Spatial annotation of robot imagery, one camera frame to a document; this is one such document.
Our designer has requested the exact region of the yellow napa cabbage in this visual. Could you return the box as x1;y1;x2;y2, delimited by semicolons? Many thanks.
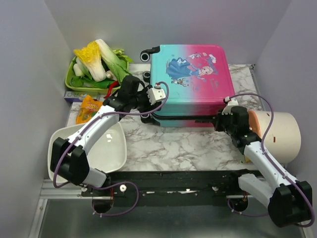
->
73;41;106;82

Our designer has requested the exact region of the aluminium frame rail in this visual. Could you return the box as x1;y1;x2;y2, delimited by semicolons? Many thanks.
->
28;179;110;238

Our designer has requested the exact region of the cream cylindrical bucket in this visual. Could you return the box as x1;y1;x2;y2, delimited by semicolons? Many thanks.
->
248;110;301;165

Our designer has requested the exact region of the white rectangular plastic tub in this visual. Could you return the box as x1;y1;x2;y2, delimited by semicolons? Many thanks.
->
47;122;127;179

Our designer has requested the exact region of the pink and teal kids suitcase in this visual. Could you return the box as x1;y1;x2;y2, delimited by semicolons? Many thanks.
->
140;45;235;127

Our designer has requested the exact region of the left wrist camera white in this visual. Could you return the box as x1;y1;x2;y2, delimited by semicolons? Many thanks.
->
147;84;166;105

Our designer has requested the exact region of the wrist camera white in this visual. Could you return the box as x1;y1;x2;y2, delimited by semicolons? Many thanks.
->
147;84;166;105
221;96;239;115

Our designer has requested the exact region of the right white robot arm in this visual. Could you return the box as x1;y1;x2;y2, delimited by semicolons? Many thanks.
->
199;106;316;228

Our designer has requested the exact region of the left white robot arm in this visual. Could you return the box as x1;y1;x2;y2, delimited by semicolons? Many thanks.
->
50;76;154;196

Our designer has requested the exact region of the white green bok choy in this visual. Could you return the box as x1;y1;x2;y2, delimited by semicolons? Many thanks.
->
95;39;133;84

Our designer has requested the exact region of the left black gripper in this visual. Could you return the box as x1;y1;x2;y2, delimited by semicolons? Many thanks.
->
130;85;160;117

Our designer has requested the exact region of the orange snack bag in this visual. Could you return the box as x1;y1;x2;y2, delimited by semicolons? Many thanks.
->
75;95;103;124

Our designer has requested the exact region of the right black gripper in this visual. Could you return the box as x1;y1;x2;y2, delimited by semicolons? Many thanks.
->
211;108;236;134

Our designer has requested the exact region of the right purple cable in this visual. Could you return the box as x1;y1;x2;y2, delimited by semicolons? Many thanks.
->
224;93;314;226

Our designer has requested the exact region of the red chili pepper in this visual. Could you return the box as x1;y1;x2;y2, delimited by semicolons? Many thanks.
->
104;81;120;99

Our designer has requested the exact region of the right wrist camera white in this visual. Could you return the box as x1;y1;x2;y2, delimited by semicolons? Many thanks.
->
221;96;239;115

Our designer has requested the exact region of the white mushroom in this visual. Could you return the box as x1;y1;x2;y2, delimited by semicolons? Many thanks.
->
106;70;115;79

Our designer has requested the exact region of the purple white box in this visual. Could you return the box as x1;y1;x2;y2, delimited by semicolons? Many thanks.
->
64;91;101;103

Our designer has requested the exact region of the green vegetable tray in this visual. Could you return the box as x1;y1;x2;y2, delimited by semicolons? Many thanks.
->
64;57;114;94

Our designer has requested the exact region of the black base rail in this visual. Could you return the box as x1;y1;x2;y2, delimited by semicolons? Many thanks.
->
81;169;264;207

